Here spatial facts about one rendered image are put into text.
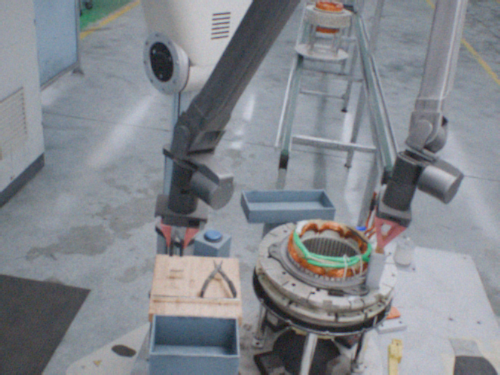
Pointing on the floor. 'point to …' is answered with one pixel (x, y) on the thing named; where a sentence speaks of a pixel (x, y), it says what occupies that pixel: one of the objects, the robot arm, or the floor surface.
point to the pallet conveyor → (382, 156)
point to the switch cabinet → (18, 98)
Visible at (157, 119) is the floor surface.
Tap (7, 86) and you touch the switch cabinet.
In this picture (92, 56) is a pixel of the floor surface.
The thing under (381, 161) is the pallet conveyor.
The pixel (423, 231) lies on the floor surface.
